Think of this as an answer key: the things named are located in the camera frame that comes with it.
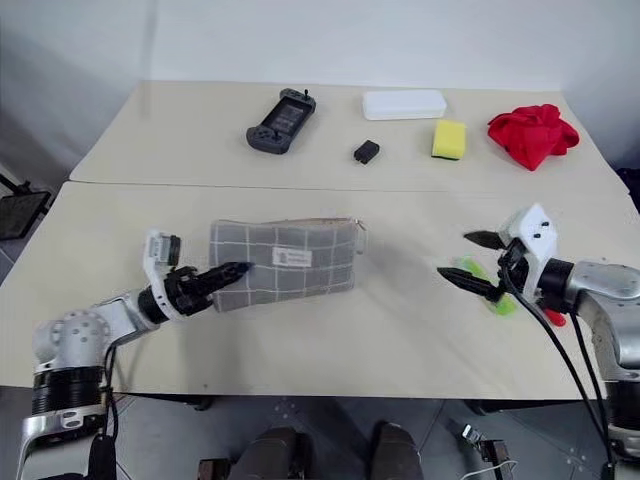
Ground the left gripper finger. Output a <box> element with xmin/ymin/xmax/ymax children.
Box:
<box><xmin>197</xmin><ymin>261</ymin><xmax>253</xmax><ymax>293</ymax></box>

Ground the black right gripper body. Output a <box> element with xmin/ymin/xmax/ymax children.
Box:
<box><xmin>496</xmin><ymin>238</ymin><xmax>535</xmax><ymax>302</ymax></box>

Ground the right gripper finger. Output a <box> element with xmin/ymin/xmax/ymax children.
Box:
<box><xmin>463</xmin><ymin>229</ymin><xmax>507</xmax><ymax>252</ymax></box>
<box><xmin>436</xmin><ymin>266</ymin><xmax>504</xmax><ymax>303</ymax></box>

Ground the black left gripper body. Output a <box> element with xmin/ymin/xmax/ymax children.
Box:
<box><xmin>166</xmin><ymin>266</ymin><xmax>217</xmax><ymax>318</ymax></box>

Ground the green pen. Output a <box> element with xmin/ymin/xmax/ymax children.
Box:
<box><xmin>451</xmin><ymin>255</ymin><xmax>520</xmax><ymax>318</ymax></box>

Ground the grey checked fabric pouch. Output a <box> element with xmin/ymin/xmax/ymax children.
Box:
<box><xmin>207</xmin><ymin>215</ymin><xmax>371</xmax><ymax>314</ymax></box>

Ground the yellow sponge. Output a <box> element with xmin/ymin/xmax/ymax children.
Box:
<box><xmin>429</xmin><ymin>118</ymin><xmax>469</xmax><ymax>162</ymax></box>

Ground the red crumpled cloth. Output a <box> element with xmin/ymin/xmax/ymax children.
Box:
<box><xmin>487</xmin><ymin>103</ymin><xmax>581</xmax><ymax>172</ymax></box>

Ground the small black block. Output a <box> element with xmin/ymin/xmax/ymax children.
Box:
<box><xmin>352</xmin><ymin>141</ymin><xmax>382</xmax><ymax>164</ymax></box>

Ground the white rectangular plastic box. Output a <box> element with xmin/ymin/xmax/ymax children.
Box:
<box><xmin>361</xmin><ymin>89</ymin><xmax>449</xmax><ymax>122</ymax></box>

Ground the silver metal clamp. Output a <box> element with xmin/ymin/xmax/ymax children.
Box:
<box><xmin>458</xmin><ymin>422</ymin><xmax>512</xmax><ymax>480</ymax></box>

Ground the dark grey handheld controller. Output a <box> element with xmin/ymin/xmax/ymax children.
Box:
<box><xmin>244</xmin><ymin>87</ymin><xmax>317</xmax><ymax>155</ymax></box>

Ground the dark grey rounded shape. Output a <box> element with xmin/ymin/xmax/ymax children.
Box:
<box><xmin>372</xmin><ymin>421</ymin><xmax>431</xmax><ymax>480</ymax></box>
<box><xmin>232</xmin><ymin>424</ymin><xmax>314</xmax><ymax>480</ymax></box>

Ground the black metal stand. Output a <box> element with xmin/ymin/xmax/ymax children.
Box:
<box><xmin>0</xmin><ymin>162</ymin><xmax>54</xmax><ymax>242</ymax></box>

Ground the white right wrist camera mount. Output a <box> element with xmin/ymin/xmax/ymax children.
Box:
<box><xmin>496</xmin><ymin>202</ymin><xmax>560</xmax><ymax>302</ymax></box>

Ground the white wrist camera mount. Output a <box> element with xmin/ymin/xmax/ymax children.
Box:
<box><xmin>141</xmin><ymin>228</ymin><xmax>185</xmax><ymax>321</ymax></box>
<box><xmin>496</xmin><ymin>202</ymin><xmax>560</xmax><ymax>302</ymax></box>

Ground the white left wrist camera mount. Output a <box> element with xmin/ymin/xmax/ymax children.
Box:
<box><xmin>141</xmin><ymin>228</ymin><xmax>185</xmax><ymax>321</ymax></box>

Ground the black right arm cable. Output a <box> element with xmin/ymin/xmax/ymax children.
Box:
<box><xmin>499</xmin><ymin>259</ymin><xmax>619</xmax><ymax>480</ymax></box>
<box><xmin>569</xmin><ymin>309</ymin><xmax>614</xmax><ymax>451</ymax></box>

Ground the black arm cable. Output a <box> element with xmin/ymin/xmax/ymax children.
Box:
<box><xmin>499</xmin><ymin>259</ymin><xmax>619</xmax><ymax>480</ymax></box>
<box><xmin>88</xmin><ymin>344</ymin><xmax>122</xmax><ymax>480</ymax></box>
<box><xmin>569</xmin><ymin>309</ymin><xmax>614</xmax><ymax>451</ymax></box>

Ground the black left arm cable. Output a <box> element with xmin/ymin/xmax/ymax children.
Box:
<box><xmin>88</xmin><ymin>344</ymin><xmax>122</xmax><ymax>480</ymax></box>

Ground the thin white cable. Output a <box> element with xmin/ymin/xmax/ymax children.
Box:
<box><xmin>466</xmin><ymin>458</ymin><xmax>520</xmax><ymax>480</ymax></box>

